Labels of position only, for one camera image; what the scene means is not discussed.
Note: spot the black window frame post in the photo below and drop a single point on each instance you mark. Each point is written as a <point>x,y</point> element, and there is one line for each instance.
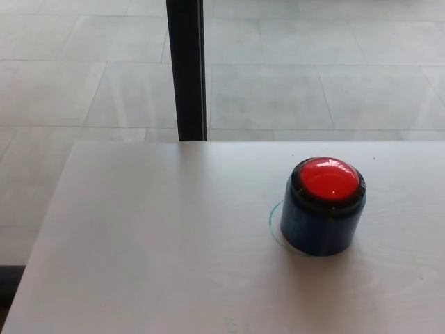
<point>187,69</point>

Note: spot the red dome push button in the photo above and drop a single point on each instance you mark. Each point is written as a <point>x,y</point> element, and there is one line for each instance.
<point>327,208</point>

